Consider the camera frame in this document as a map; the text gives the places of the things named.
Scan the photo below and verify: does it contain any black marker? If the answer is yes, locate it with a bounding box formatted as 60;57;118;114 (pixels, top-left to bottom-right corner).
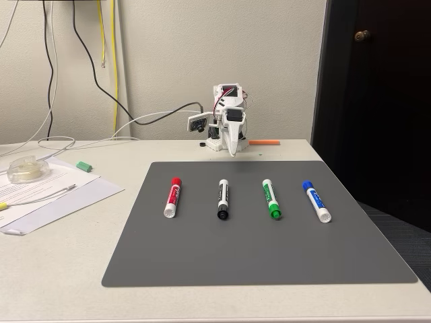
216;178;232;221

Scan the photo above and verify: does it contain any green marker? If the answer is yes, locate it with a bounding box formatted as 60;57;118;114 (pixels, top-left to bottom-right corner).
262;178;283;221

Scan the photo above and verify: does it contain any red marker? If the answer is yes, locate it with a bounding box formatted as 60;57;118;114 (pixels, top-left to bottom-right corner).
164;176;184;219

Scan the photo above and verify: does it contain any blue marker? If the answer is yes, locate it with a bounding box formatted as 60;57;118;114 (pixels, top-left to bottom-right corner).
302;180;333;224

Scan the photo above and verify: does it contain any grey mat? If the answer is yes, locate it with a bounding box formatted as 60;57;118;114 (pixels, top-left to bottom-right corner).
101;160;419;288

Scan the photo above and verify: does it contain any dark door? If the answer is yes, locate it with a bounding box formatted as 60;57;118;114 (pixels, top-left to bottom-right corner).
310;0;431;234

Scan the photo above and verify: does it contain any white blank paper sheet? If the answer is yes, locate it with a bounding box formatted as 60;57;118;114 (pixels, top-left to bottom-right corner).
0;174;126;236

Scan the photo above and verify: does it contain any white printed paper sheet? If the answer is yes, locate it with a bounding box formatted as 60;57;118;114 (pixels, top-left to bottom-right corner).
0;156;102;221

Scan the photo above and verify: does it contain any clear tape dispenser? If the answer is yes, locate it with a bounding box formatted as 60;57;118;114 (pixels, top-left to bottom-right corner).
7;155;52;184

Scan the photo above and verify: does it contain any white gripper camera module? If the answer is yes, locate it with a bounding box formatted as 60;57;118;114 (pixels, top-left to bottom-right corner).
187;112;210;133

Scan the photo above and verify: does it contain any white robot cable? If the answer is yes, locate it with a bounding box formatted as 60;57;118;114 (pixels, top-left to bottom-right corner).
0;110;217;159

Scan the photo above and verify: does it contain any long yellow cable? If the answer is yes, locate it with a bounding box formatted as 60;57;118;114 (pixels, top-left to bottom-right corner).
111;0;119;139

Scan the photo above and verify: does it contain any thick black camera cable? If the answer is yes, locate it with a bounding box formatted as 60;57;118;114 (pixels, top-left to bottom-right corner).
71;0;205;127

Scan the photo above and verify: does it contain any short yellow cable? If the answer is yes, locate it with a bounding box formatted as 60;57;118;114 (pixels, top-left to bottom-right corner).
96;0;106;69

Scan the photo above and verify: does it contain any thin white cable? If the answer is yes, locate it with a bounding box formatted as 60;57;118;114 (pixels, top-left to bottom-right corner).
0;0;59;158

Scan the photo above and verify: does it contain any thin black cable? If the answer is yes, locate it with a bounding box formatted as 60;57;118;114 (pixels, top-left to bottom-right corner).
42;0;56;141

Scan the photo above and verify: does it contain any white cable with plug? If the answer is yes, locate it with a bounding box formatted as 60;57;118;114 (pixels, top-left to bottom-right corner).
5;184;77;206

